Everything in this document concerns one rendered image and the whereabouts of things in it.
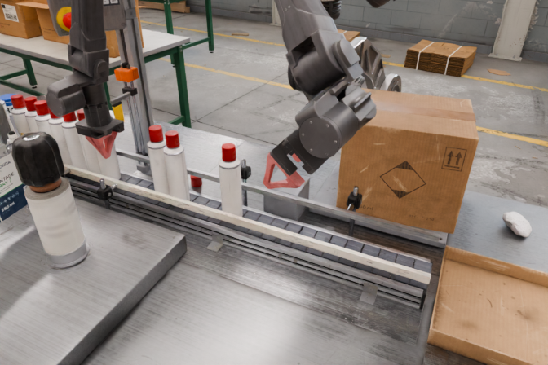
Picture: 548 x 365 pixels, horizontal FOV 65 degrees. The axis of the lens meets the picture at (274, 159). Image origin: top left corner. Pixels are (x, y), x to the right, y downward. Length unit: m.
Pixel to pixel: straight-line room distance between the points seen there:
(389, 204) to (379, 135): 0.19
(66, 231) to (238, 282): 0.38
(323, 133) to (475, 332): 0.59
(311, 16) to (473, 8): 5.51
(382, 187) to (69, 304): 0.74
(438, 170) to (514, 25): 5.00
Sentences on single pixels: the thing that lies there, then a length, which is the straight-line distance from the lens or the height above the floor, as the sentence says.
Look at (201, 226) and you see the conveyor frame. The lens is 1.12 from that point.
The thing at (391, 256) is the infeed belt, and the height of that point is 0.88.
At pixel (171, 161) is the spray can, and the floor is 1.02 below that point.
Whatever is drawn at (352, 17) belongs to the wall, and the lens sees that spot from 6.55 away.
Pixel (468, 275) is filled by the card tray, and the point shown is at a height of 0.83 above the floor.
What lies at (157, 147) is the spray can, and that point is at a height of 1.04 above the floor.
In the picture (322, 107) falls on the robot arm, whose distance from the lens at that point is 0.54.
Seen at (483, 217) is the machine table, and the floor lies 0.83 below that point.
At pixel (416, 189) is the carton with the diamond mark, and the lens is 1.10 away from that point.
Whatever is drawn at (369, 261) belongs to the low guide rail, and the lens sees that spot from 0.96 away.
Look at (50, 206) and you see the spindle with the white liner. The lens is 0.97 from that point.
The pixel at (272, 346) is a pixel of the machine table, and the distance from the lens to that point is 0.90.
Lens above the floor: 1.55
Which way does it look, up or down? 30 degrees down
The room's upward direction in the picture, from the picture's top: straight up
